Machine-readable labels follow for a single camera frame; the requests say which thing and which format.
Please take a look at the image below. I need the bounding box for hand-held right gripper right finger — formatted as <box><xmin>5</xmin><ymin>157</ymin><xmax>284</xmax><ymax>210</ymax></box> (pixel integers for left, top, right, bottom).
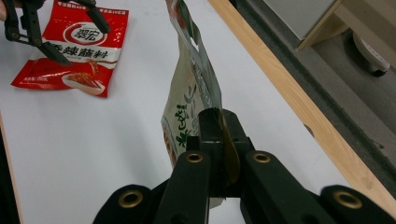
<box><xmin>223</xmin><ymin>108</ymin><xmax>338</xmax><ymax>224</ymax></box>

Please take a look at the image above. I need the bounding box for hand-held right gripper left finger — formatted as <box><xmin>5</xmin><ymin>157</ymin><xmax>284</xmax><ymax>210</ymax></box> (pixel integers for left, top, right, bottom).
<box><xmin>153</xmin><ymin>107</ymin><xmax>224</xmax><ymax>224</ymax></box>

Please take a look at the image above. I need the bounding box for red and white sauce packet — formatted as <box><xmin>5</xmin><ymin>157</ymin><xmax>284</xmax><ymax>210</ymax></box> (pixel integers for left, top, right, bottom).
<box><xmin>10</xmin><ymin>0</ymin><xmax>131</xmax><ymax>99</ymax></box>

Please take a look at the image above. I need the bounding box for beige and green food packet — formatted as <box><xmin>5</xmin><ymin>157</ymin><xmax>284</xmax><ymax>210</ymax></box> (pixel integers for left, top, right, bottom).
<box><xmin>160</xmin><ymin>0</ymin><xmax>242</xmax><ymax>210</ymax></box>

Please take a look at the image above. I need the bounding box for white table cover sheet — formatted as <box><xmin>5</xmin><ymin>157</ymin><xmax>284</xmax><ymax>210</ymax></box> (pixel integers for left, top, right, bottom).
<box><xmin>0</xmin><ymin>0</ymin><xmax>352</xmax><ymax>224</ymax></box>

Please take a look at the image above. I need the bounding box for round floor device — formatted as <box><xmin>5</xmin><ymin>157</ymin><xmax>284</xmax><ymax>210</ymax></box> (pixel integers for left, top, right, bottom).
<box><xmin>352</xmin><ymin>30</ymin><xmax>391</xmax><ymax>78</ymax></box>

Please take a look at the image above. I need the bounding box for wooden desk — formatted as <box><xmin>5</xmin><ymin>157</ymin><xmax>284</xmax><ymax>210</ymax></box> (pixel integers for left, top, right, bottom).
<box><xmin>296</xmin><ymin>0</ymin><xmax>396</xmax><ymax>69</ymax></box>

